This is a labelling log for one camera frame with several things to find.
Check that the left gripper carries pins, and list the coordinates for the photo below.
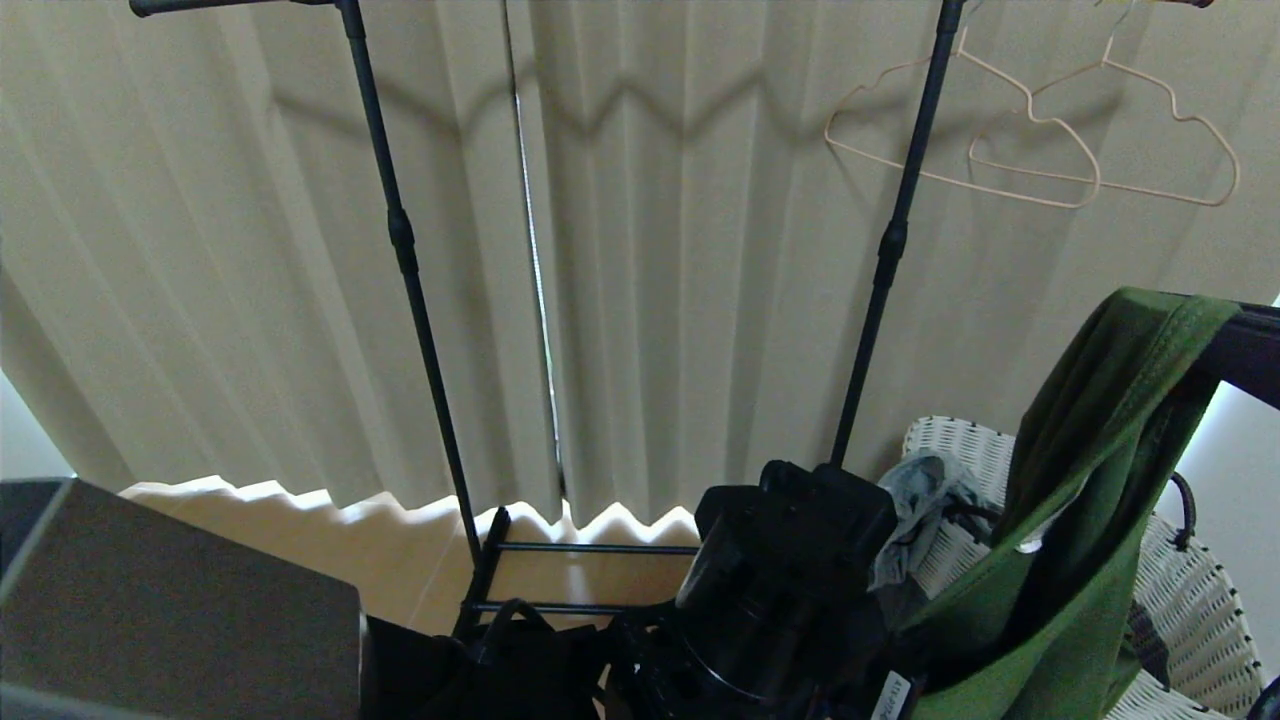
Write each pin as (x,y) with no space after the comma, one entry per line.
(760,640)

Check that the green long-sleeved shirt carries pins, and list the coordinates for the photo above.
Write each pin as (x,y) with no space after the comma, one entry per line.
(1060,620)

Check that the pink clothes hanger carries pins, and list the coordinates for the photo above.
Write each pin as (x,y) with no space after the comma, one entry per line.
(1000,186)
(1150,191)

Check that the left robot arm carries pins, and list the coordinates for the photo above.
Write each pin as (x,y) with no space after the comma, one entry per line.
(150,600)

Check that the white laundry basket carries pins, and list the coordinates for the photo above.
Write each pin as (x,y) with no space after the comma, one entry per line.
(965,450)

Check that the black clothes rack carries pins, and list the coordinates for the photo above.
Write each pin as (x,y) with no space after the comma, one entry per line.
(400,230)

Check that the pale grey garment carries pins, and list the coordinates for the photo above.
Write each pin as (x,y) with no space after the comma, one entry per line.
(925,500)

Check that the beige curtain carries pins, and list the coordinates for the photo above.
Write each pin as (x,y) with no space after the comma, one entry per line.
(700,250)

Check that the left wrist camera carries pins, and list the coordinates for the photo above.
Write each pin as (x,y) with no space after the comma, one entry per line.
(820,510)

